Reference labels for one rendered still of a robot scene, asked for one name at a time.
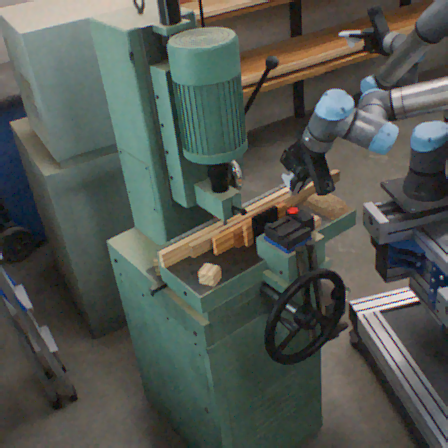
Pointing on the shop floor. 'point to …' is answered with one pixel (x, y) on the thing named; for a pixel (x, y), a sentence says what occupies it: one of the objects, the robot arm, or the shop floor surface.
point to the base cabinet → (224, 378)
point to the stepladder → (43, 342)
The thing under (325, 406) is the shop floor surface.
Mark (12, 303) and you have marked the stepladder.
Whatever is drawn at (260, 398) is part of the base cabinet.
